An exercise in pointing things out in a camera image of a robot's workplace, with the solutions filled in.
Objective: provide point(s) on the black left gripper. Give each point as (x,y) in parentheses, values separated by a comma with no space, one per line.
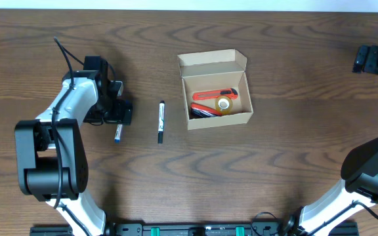
(118,117)

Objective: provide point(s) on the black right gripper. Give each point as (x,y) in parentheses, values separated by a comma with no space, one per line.
(371,63)

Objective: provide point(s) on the blue whiteboard marker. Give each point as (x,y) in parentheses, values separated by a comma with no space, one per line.
(118,133)

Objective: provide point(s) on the black whiteboard marker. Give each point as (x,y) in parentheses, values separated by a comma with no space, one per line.
(161,122)

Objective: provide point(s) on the cardboard box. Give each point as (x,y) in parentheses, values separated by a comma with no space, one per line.
(214,70)

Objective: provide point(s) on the yellow clear tape roll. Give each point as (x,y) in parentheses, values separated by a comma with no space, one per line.
(223,105)

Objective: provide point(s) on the orange utility knife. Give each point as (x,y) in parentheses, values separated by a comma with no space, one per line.
(212,94)

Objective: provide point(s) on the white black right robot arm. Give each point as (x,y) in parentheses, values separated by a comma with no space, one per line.
(356,190)

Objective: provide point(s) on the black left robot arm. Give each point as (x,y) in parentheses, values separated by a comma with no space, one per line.
(50,155)

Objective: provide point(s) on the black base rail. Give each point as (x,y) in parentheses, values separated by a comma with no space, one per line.
(257,228)

